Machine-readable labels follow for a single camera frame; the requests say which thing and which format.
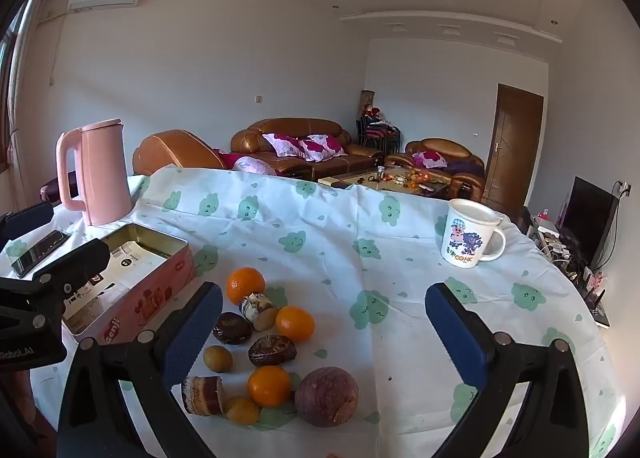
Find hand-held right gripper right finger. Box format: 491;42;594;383
425;282;591;458

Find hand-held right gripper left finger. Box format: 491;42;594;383
57;282;223;458

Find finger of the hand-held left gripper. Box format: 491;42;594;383
0;238;111;335
0;202;56;246

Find dark brown round fruit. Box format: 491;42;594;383
212;311;253;345
248;334;298;368

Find metal tray with paper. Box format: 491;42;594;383
61;223;197;345

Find orange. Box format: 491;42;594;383
226;267;266;306
247;365;292;408
275;305;316;343

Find black smartphone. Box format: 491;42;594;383
11;231;72;275

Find small yellow-brown longan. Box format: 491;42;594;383
254;307;280;332
203;345;234;373
223;396;261;426

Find wrapped brown striped snack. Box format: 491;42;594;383
181;374;227;416
239;291;275;320

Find pink electric kettle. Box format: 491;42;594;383
55;118;135;226

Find white cartoon mug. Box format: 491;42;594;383
440;199;507;269

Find brown leather armchair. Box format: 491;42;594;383
132;129;236;175
385;138;487;202

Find white green-print tablecloth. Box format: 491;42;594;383
0;165;626;458

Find purple passion fruit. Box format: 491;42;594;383
294;366;360;428

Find purple blanket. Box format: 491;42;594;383
445;161;485;178

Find cluttered coffee table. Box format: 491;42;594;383
318;164;453;199

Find black television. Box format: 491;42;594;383
559;176;621;269

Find pink floral cushion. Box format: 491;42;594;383
262;132;306;158
298;134;347;162
412;150;447;169

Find brown wooden door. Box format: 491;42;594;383
482;83;545;204

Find stacked dark chairs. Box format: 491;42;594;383
356;108;402;155

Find brown leather three-seat sofa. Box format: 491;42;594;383
230;117;386;180

